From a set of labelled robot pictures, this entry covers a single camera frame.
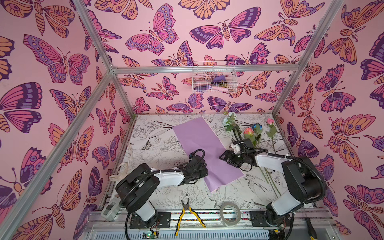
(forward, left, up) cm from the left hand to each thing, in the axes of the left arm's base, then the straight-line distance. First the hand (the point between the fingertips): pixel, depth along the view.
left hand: (209, 170), depth 88 cm
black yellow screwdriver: (-29, -46, -1) cm, 54 cm away
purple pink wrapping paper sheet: (+27, +6, -5) cm, 29 cm away
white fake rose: (+38, -18, 0) cm, 42 cm away
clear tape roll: (-26, -6, +1) cm, 27 cm away
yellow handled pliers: (-20, +13, -2) cm, 24 cm away
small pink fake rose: (+32, -48, -2) cm, 58 cm away
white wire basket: (+49, -4, +31) cm, 58 cm away
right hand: (+7, -9, +1) cm, 12 cm away
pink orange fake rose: (+27, -29, -1) cm, 40 cm away
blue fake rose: (+31, -36, +1) cm, 47 cm away
